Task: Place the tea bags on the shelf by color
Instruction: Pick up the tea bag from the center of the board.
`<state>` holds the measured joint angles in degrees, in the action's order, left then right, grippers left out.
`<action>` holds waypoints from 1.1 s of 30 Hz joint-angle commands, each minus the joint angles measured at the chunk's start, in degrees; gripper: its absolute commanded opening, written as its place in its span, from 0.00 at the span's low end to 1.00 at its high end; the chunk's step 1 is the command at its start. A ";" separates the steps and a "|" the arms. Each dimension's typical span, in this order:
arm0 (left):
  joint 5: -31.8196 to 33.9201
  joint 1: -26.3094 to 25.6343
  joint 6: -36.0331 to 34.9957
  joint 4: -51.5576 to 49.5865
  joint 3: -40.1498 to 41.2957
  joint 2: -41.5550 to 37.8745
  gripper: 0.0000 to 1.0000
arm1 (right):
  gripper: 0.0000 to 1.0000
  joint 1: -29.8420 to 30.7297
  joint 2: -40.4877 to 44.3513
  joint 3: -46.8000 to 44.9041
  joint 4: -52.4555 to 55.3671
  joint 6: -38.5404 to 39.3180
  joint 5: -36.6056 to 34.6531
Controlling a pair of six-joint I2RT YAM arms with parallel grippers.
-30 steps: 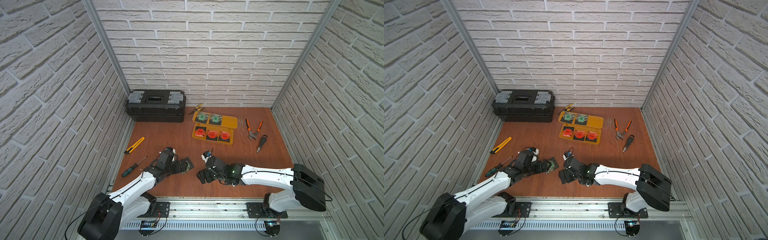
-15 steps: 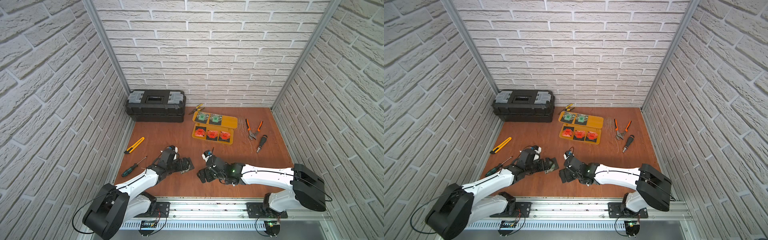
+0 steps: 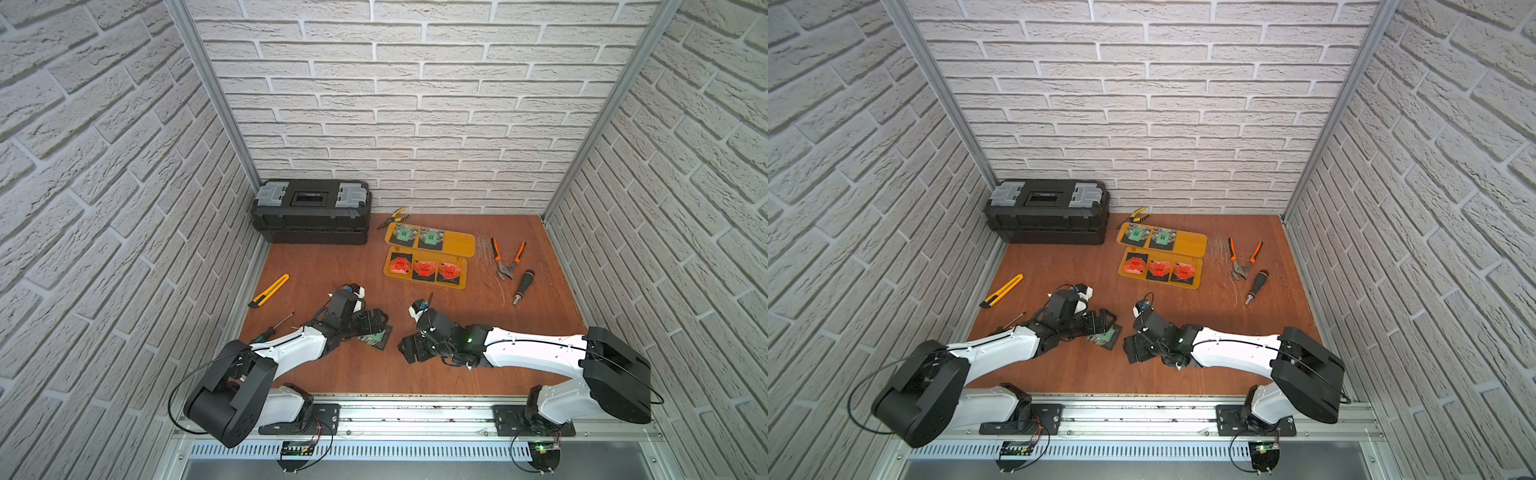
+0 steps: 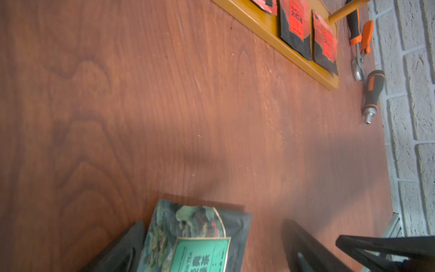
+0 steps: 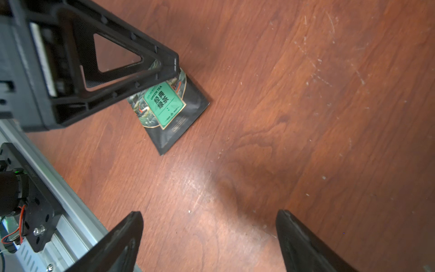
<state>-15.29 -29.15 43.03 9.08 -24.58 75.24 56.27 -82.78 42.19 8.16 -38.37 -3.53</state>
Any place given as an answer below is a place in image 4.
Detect green tea bag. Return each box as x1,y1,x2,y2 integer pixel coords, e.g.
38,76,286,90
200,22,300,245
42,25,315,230
138,199,252,272

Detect red tea bag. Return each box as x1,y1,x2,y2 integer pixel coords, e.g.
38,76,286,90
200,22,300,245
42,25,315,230
312,10,338,75
280,0,312,61
251,0,278,15

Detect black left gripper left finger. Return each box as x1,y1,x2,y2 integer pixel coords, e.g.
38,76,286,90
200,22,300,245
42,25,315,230
80,221,146,272

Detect yellow wooden two-tier shelf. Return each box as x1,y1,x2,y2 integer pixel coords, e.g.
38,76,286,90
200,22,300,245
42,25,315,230
214,0,368,91

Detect red tea bag front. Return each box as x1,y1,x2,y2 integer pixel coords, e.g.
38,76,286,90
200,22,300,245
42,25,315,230
280,0,312,61

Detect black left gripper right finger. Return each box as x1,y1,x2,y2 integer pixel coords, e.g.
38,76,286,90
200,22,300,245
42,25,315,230
281,219,351,272

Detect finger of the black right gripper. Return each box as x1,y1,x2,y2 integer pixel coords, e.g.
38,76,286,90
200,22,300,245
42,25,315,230
336,235,435,272

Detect orange handled groove pliers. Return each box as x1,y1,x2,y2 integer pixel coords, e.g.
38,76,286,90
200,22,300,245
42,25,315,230
347,9,375,81

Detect black orange ratchet screwdriver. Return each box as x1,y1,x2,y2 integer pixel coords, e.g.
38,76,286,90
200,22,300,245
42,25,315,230
362,70,385,125

